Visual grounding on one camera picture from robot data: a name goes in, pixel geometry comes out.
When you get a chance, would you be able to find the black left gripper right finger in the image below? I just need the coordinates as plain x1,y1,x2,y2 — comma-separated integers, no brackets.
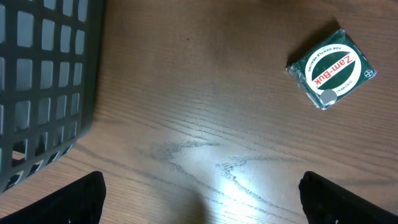
298,171,397,224

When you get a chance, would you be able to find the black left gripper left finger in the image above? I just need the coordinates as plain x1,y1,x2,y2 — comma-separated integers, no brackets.
1,171,106,224

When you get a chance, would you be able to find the green Zam-Buk ointment tin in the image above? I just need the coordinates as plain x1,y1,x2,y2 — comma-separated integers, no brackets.
286,29,377,110

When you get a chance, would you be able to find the grey plastic mesh basket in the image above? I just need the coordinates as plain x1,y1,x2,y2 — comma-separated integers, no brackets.
1,0,105,192

